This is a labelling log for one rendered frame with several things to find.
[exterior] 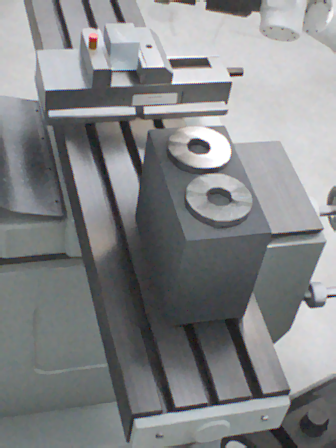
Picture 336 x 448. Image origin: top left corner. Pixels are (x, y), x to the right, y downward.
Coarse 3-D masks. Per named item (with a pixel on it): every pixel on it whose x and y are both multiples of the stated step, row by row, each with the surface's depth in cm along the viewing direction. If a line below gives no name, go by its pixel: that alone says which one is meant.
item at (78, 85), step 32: (96, 32) 145; (64, 64) 144; (96, 64) 138; (192, 64) 152; (224, 64) 151; (64, 96) 140; (96, 96) 142; (128, 96) 144; (160, 96) 146; (192, 96) 148; (224, 96) 149
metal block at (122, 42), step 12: (108, 24) 142; (120, 24) 142; (132, 24) 143; (108, 36) 140; (120, 36) 140; (132, 36) 140; (108, 48) 141; (120, 48) 139; (132, 48) 140; (120, 60) 141; (132, 60) 142
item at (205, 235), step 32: (160, 128) 117; (192, 128) 116; (224, 128) 119; (160, 160) 112; (192, 160) 111; (224, 160) 112; (160, 192) 112; (192, 192) 106; (224, 192) 108; (160, 224) 114; (192, 224) 104; (224, 224) 104; (256, 224) 106; (160, 256) 116; (192, 256) 105; (224, 256) 107; (256, 256) 108; (160, 288) 117; (192, 288) 110; (224, 288) 112; (192, 320) 116
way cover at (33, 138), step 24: (0, 96) 155; (0, 120) 150; (24, 120) 153; (0, 144) 145; (24, 144) 148; (48, 144) 150; (0, 168) 140; (24, 168) 143; (48, 168) 145; (0, 192) 135; (24, 192) 139; (48, 192) 141
